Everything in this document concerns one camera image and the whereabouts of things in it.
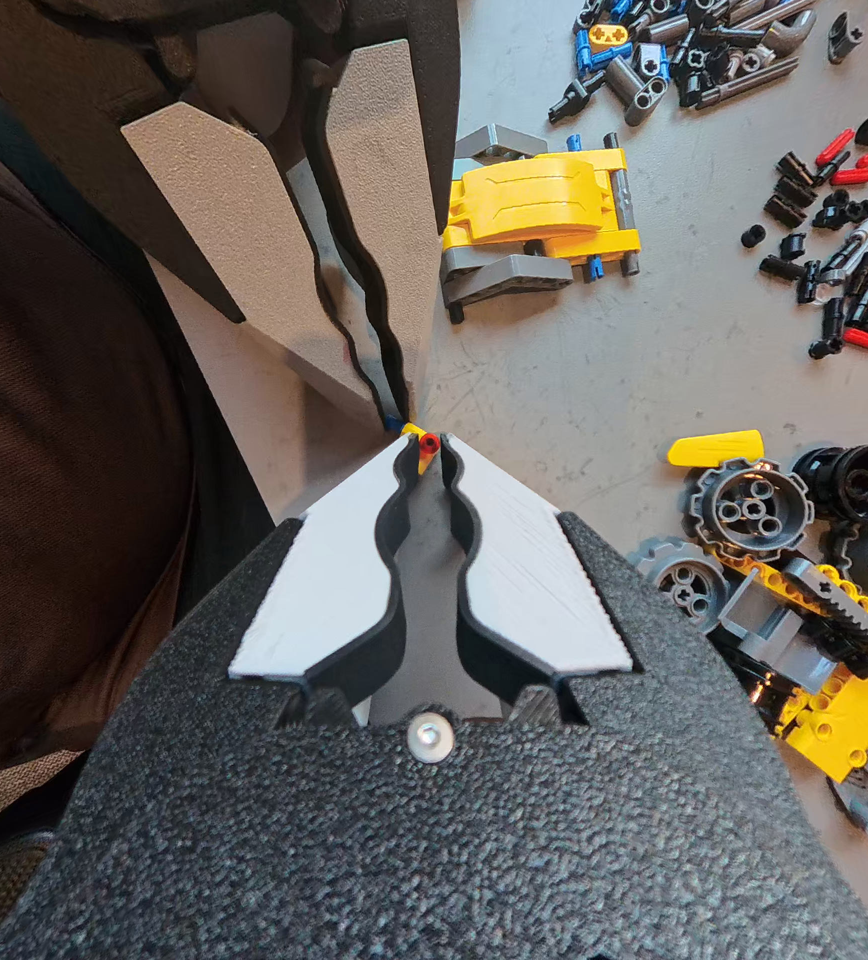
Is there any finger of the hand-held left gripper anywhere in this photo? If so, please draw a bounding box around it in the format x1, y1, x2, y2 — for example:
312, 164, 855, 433
296, 36, 441, 394
119, 99, 410, 439

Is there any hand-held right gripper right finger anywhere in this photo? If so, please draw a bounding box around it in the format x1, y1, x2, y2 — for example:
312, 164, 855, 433
437, 434, 636, 709

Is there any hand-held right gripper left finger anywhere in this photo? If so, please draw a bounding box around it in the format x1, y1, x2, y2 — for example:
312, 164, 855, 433
229, 434, 435, 709

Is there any yellow and grey brick assembly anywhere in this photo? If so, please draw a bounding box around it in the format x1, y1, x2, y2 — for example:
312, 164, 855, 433
439, 123, 645, 324

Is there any grey desk with wooden edge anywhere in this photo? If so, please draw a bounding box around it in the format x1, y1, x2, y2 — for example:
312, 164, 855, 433
149, 0, 868, 960

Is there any small grey wheel hub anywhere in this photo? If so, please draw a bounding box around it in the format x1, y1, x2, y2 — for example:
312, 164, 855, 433
625, 537, 735, 616

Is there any yellow curved panel piece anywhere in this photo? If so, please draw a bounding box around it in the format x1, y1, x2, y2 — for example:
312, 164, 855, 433
665, 429, 767, 468

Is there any pile of blue grey connectors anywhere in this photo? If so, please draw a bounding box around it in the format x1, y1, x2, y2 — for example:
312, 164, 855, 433
547, 0, 822, 129

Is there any yellow grey brick chassis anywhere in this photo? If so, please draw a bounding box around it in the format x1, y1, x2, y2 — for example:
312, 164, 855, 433
704, 555, 868, 886

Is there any pile of black red pins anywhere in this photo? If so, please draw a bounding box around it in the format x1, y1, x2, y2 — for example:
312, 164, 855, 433
739, 114, 868, 391

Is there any black angled connector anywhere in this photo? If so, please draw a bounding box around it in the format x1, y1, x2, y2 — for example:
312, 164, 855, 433
827, 12, 866, 64

